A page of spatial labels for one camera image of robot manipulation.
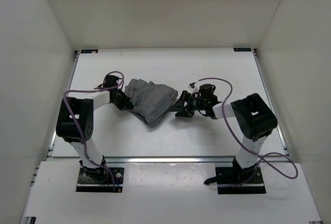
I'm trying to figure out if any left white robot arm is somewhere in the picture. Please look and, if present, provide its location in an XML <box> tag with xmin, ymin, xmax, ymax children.
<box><xmin>56</xmin><ymin>86</ymin><xmax>133</xmax><ymax>182</ymax></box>

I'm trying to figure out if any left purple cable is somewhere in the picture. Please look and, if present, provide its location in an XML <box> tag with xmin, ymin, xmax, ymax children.
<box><xmin>63</xmin><ymin>71</ymin><xmax>125</xmax><ymax>192</ymax></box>

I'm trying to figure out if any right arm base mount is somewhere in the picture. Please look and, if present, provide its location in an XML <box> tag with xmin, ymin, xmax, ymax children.
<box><xmin>204</xmin><ymin>167</ymin><xmax>266</xmax><ymax>195</ymax></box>

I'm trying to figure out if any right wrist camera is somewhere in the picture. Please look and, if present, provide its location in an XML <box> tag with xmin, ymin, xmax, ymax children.
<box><xmin>189</xmin><ymin>83</ymin><xmax>218</xmax><ymax>101</ymax></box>

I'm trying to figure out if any left blue corner label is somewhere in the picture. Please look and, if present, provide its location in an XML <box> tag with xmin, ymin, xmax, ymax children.
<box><xmin>80</xmin><ymin>49</ymin><xmax>98</xmax><ymax>54</ymax></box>

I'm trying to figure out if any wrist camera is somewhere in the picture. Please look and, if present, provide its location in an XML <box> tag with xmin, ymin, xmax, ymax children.
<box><xmin>103</xmin><ymin>74</ymin><xmax>120</xmax><ymax>88</ymax></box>
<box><xmin>189</xmin><ymin>83</ymin><xmax>218</xmax><ymax>101</ymax></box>

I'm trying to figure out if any grey pleated skirt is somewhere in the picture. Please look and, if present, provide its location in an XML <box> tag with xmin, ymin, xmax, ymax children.
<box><xmin>125</xmin><ymin>79</ymin><xmax>178</xmax><ymax>126</ymax></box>

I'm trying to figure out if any aluminium front rail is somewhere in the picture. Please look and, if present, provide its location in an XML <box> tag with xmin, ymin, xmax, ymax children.
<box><xmin>106</xmin><ymin>156</ymin><xmax>234</xmax><ymax>163</ymax></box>

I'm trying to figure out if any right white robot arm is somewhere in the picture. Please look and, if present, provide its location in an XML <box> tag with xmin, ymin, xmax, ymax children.
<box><xmin>169</xmin><ymin>84</ymin><xmax>278</xmax><ymax>183</ymax></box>

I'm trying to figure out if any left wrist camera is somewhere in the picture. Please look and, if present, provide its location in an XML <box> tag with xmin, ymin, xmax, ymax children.
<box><xmin>103</xmin><ymin>74</ymin><xmax>120</xmax><ymax>88</ymax></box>

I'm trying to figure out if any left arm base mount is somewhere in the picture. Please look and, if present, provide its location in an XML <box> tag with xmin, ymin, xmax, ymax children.
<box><xmin>76</xmin><ymin>160</ymin><xmax>125</xmax><ymax>193</ymax></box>

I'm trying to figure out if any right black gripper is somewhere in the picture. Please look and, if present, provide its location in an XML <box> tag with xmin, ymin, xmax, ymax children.
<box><xmin>169</xmin><ymin>91</ymin><xmax>207</xmax><ymax>118</ymax></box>

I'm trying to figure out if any blue corner label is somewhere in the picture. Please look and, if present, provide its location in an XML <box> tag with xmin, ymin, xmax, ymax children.
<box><xmin>80</xmin><ymin>49</ymin><xmax>98</xmax><ymax>54</ymax></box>
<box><xmin>233</xmin><ymin>48</ymin><xmax>251</xmax><ymax>52</ymax></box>

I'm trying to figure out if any right blue corner label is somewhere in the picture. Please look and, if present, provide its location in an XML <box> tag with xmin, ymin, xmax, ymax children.
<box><xmin>233</xmin><ymin>48</ymin><xmax>251</xmax><ymax>52</ymax></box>

